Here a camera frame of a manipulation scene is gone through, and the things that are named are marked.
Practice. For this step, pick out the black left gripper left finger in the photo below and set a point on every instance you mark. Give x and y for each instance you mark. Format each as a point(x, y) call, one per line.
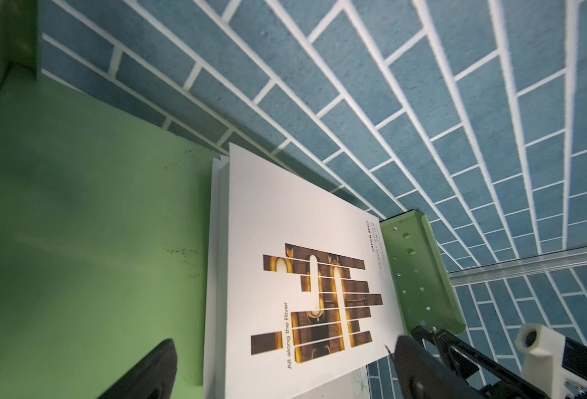
point(152, 377)

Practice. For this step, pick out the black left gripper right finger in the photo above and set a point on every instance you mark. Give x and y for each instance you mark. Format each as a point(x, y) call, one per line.
point(420, 374)

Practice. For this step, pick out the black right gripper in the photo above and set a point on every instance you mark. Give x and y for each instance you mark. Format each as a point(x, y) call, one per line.
point(465, 361)

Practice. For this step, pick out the white book brown stripes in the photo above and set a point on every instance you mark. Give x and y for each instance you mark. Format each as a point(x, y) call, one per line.
point(306, 292)

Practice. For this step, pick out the green shelf rack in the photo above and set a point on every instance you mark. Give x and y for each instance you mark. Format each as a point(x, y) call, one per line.
point(109, 114)

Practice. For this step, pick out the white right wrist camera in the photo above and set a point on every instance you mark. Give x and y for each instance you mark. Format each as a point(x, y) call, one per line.
point(553, 363)

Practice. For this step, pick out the metal corner frame post right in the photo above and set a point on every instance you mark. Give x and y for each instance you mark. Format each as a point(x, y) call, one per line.
point(520, 267)

